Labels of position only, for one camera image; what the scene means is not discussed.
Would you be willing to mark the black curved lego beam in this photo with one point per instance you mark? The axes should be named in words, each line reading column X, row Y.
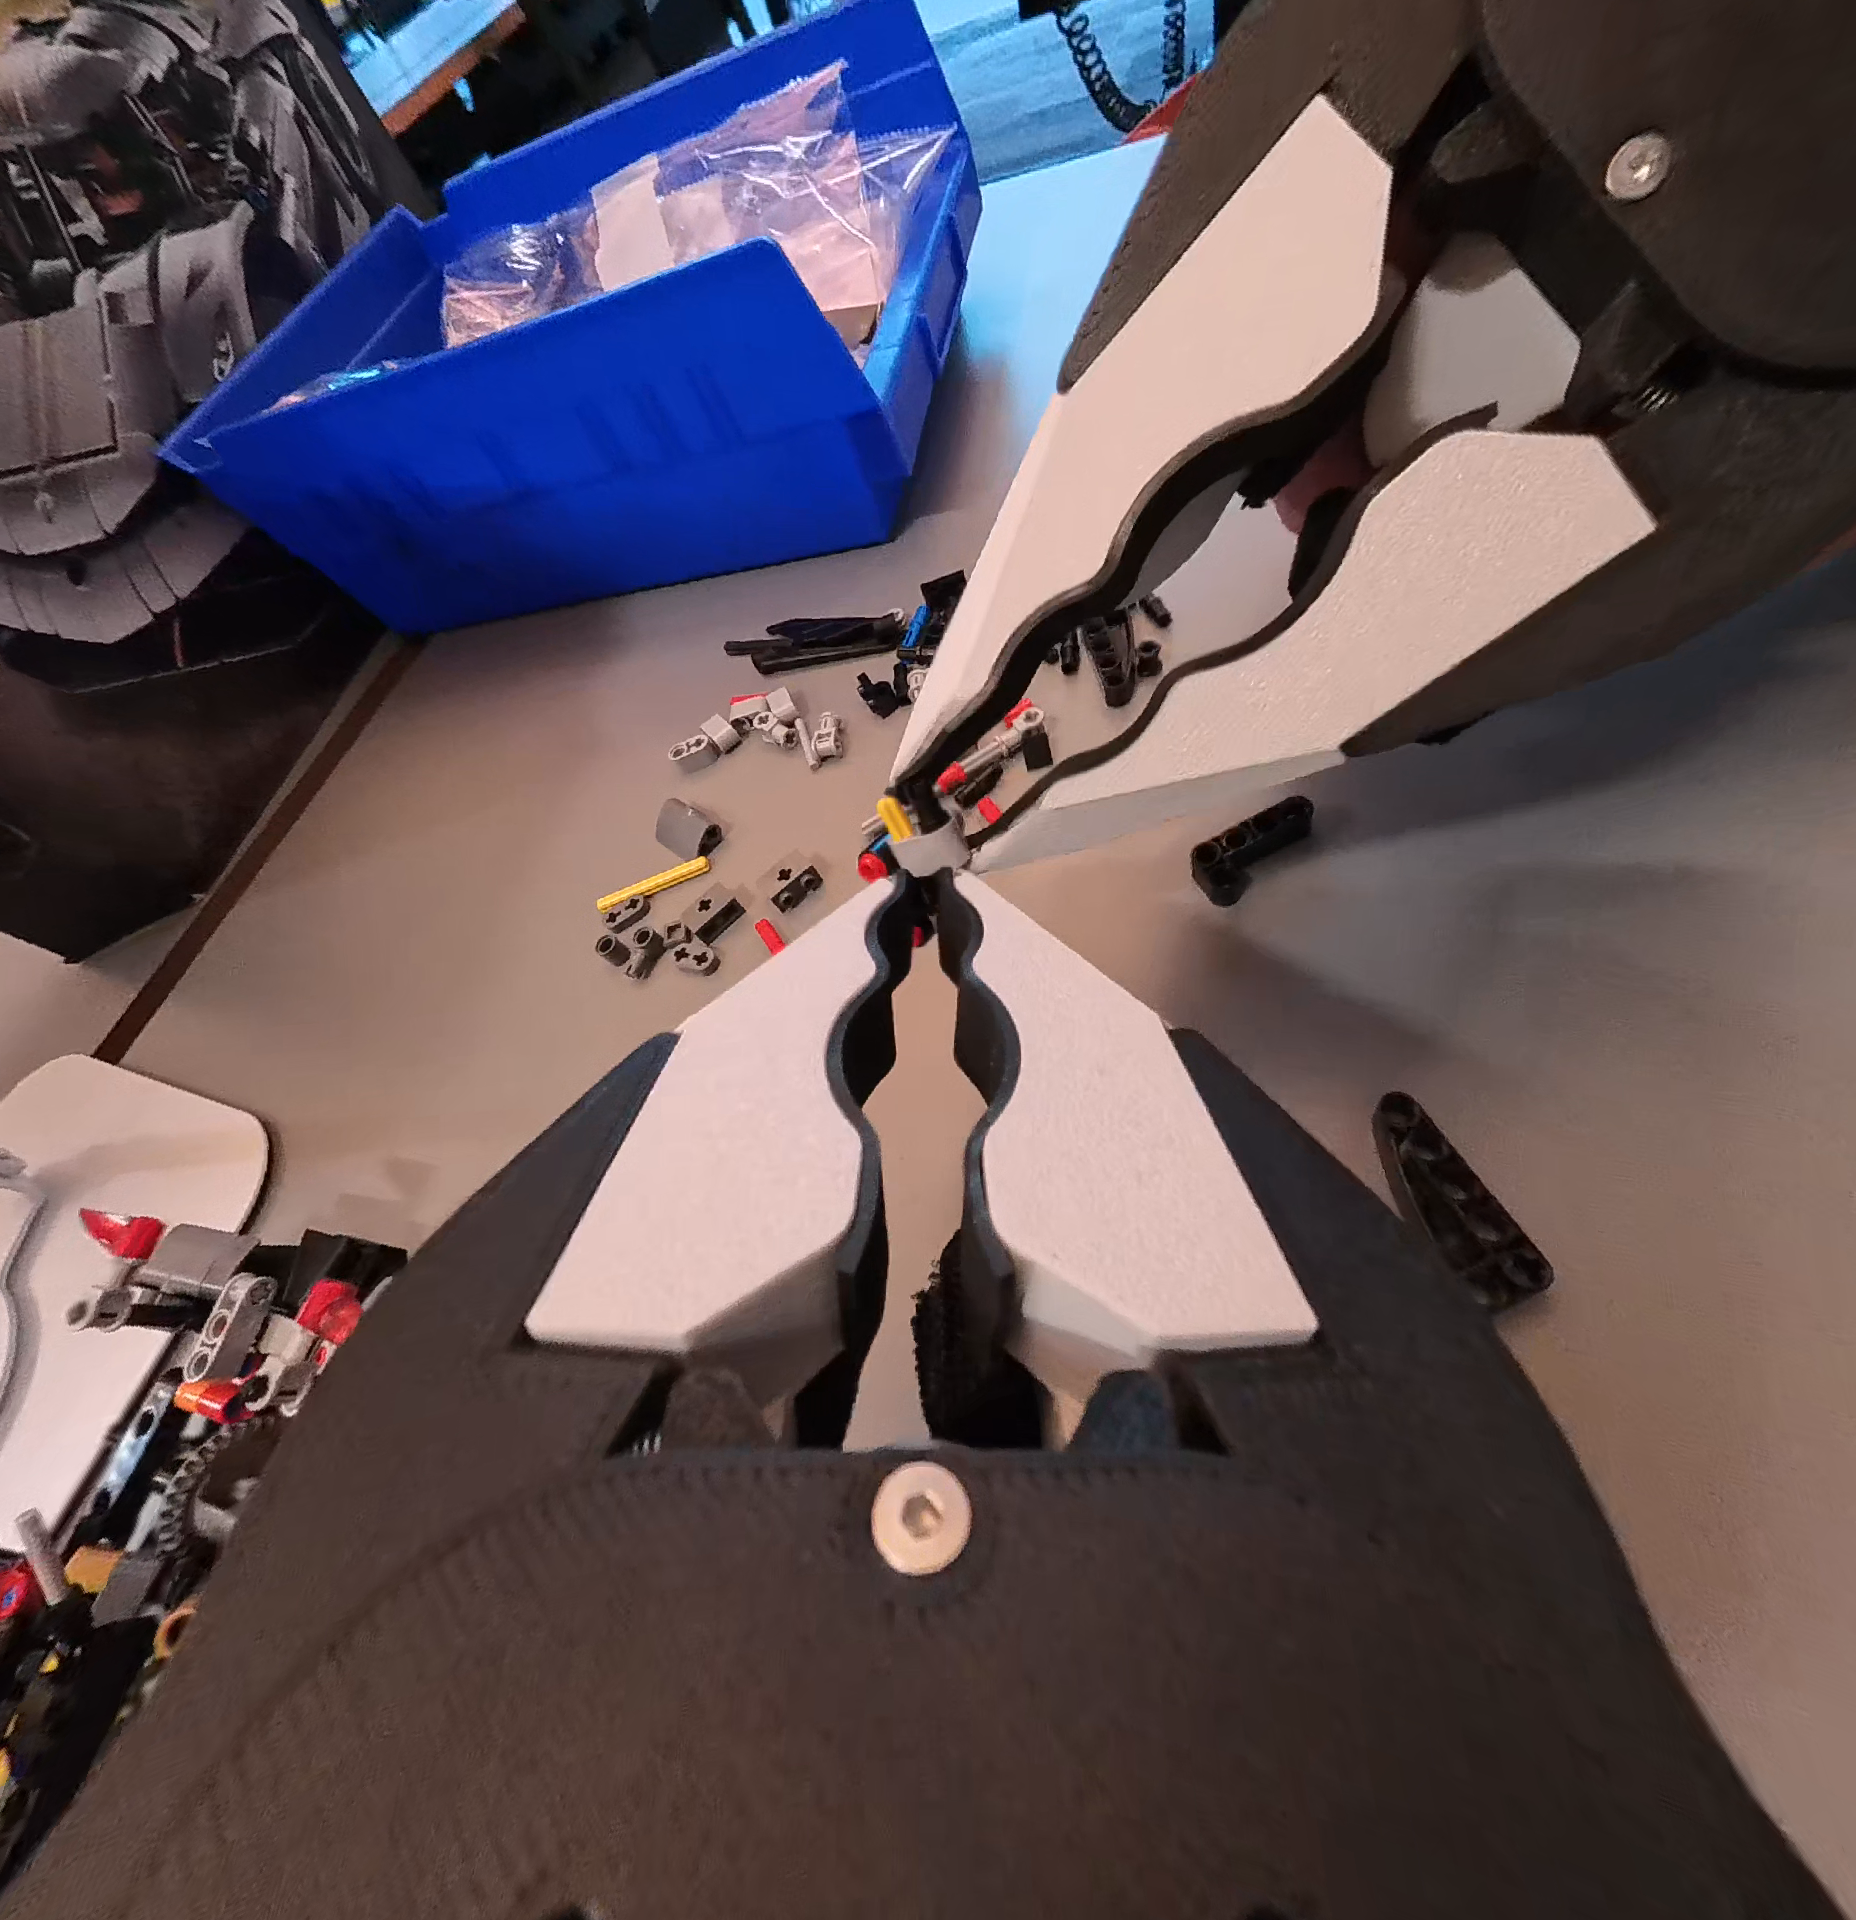
column 1461, row 1200

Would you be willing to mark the partly built lego model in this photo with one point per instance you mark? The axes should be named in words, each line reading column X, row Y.
column 223, row 1320

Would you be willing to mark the small yellow-axle lego assembly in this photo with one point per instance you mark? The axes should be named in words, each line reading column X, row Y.
column 929, row 851

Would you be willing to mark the pile of lego pieces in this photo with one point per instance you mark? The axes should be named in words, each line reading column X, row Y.
column 688, row 824

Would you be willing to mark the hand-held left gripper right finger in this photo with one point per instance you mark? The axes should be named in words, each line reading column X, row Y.
column 1154, row 1200

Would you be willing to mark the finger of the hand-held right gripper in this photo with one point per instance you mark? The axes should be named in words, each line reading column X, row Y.
column 1439, row 600
column 1214, row 345

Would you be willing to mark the black angled lego beam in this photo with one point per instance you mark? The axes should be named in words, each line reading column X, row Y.
column 1241, row 855

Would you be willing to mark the dark printed lego box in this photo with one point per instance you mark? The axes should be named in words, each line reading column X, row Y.
column 117, row 449

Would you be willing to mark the clear plastic parts bags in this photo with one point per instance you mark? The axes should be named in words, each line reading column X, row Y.
column 762, row 196

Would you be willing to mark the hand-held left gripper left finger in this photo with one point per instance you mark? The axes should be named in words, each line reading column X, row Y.
column 688, row 1200

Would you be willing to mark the blue plastic bin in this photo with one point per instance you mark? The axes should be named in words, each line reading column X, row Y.
column 569, row 436

